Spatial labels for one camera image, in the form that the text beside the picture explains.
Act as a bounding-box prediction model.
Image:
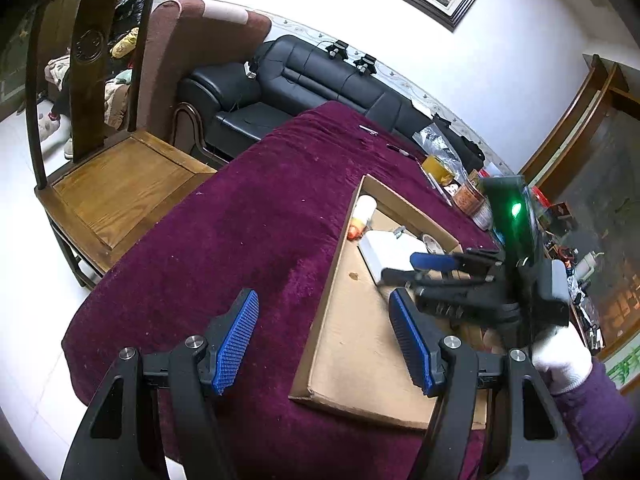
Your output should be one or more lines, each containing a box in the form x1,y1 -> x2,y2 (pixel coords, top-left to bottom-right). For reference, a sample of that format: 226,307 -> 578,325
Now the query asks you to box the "white charger block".
358,230 -> 432,287

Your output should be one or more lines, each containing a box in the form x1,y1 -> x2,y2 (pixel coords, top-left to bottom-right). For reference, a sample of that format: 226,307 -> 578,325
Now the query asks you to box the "person's right forearm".
549,359 -> 637,479

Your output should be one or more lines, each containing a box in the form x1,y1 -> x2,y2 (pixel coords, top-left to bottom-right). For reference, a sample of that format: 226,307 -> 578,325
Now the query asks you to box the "white cylinder with orange end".
349,194 -> 378,242

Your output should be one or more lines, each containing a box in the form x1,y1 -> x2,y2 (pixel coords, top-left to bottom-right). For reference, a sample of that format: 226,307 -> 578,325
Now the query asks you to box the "purple velvet tablecloth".
61,100 -> 501,480

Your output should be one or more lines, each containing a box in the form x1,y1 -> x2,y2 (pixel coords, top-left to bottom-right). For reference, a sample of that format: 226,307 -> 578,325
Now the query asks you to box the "brown jar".
451,180 -> 485,212

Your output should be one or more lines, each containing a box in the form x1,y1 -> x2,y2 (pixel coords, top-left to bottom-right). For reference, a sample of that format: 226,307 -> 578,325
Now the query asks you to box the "white kettle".
574,251 -> 600,280

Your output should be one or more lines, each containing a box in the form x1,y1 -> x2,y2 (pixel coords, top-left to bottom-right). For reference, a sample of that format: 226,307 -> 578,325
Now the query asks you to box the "person's right hand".
530,324 -> 594,397

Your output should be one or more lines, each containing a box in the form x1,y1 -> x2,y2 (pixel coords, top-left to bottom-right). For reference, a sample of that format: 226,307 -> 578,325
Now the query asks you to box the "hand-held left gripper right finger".
388,288 -> 584,480

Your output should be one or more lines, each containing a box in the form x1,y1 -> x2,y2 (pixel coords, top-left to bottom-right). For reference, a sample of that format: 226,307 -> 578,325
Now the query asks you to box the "wooden cabinet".
519,53 -> 640,393

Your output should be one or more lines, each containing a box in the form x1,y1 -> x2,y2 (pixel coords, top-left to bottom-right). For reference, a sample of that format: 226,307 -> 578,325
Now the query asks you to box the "clear plastic bag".
413,121 -> 468,173

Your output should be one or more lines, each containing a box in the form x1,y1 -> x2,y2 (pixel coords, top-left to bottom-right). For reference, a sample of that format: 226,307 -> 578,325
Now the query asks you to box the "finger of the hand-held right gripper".
381,268 -> 522,334
409,248 -> 507,281

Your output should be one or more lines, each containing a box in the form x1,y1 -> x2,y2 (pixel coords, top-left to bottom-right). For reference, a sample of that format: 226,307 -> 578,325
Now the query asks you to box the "cardboard box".
289,174 -> 490,432

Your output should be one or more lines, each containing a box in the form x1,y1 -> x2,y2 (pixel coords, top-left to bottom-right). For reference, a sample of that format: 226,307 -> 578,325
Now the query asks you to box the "yellow tape roll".
421,155 -> 455,187

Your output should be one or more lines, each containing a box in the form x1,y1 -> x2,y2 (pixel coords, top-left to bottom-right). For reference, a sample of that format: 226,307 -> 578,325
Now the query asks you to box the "black leather sofa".
176,34 -> 485,173

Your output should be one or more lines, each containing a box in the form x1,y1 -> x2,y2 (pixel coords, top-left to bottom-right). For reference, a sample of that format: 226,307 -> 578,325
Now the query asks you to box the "wooden chair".
24,0 -> 219,291

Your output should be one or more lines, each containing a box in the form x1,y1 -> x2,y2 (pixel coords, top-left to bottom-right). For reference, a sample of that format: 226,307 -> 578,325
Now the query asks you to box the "pile of clothes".
36,0 -> 143,161

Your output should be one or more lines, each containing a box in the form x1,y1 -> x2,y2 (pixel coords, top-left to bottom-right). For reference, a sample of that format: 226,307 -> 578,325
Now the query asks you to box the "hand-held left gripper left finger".
60,288 -> 261,480

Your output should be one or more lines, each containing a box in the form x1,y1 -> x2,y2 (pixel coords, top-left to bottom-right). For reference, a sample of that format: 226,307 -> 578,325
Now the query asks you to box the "brown armchair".
136,0 -> 274,158

